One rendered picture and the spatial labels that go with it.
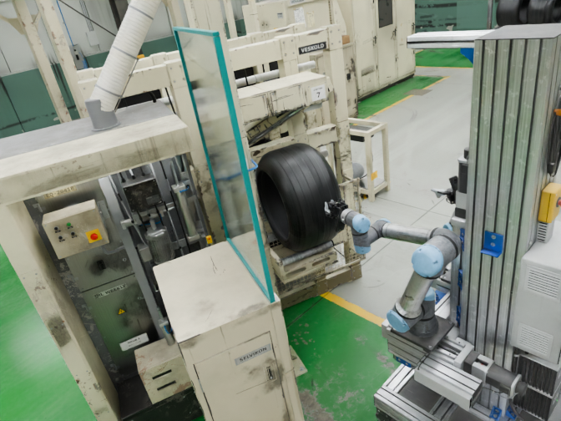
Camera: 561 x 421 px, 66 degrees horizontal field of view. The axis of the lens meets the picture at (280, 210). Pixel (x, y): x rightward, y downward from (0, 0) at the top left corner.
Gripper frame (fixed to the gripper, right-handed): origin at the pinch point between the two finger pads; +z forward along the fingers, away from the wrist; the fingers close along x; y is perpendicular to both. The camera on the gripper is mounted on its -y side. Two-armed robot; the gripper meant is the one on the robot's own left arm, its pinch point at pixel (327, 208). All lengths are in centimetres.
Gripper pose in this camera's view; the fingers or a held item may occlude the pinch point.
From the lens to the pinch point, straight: 226.9
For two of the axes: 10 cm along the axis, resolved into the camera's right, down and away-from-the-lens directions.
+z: -3.8, -2.7, 8.8
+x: -9.0, 3.2, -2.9
